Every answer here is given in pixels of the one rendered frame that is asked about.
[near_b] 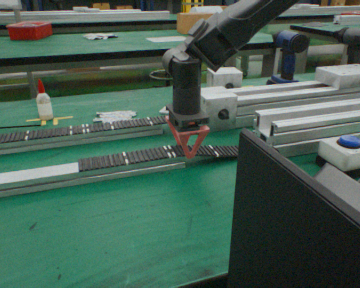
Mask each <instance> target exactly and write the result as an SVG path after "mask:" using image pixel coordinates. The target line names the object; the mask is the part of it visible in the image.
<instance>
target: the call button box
mask: <svg viewBox="0 0 360 288"><path fill-rule="evenodd" d="M339 138H340V137H335V138H328V139H321V140H320V143H319V149H318V156H317V158H316V164H317V165H318V166H320V167H323V166H324V165H325V163H326V162H327V163H329V164H330V165H332V166H334V167H335V168H336V169H338V170H340V171H341V172H343V173H345V174H346V175H348V176H349V177H350V178H352V179H356V178H360V145H359V146H348V145H344V144H342V143H340V142H339V141H338V140H339Z"/></svg>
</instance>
